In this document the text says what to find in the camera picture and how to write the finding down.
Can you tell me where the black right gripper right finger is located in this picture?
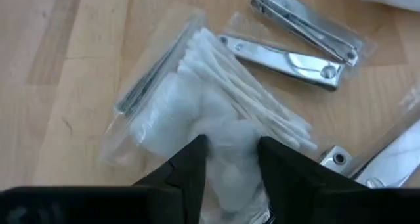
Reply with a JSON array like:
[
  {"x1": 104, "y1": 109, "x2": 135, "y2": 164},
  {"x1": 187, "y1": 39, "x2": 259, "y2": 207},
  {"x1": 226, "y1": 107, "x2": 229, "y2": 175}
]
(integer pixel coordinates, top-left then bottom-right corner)
[{"x1": 257, "y1": 135, "x2": 370, "y2": 224}]

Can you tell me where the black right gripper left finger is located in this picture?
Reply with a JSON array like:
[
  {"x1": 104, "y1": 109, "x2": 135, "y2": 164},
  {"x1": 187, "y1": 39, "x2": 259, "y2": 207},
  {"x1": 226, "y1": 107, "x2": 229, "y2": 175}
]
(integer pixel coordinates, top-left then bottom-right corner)
[{"x1": 133, "y1": 134, "x2": 209, "y2": 224}]

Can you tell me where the clear bag of cotton swabs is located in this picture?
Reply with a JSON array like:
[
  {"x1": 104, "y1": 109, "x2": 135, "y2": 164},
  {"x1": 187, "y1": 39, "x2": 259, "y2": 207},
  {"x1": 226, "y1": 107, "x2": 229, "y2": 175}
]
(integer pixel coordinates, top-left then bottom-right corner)
[{"x1": 98, "y1": 5, "x2": 319, "y2": 224}]

